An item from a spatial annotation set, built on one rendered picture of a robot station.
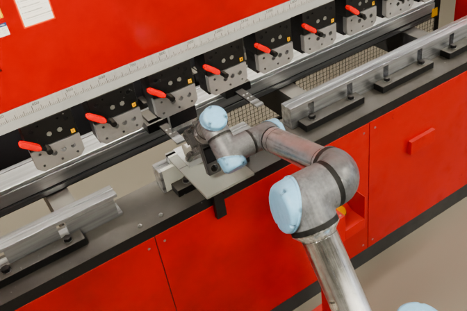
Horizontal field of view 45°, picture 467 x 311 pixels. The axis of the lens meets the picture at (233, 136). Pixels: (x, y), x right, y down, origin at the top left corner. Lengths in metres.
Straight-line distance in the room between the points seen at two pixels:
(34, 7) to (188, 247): 0.98
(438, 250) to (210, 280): 1.24
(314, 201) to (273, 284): 1.25
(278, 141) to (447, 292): 1.48
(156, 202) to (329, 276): 0.86
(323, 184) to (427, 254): 1.72
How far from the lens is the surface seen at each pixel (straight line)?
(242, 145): 1.59
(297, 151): 1.45
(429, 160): 2.77
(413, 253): 2.92
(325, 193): 1.25
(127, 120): 1.77
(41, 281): 1.86
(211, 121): 1.57
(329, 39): 2.12
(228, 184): 1.78
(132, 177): 3.56
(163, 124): 2.11
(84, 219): 1.92
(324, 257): 1.28
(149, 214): 1.94
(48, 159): 1.74
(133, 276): 1.99
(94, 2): 1.61
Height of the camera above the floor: 2.15
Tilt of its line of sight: 35 degrees down
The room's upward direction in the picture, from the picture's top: 9 degrees counter-clockwise
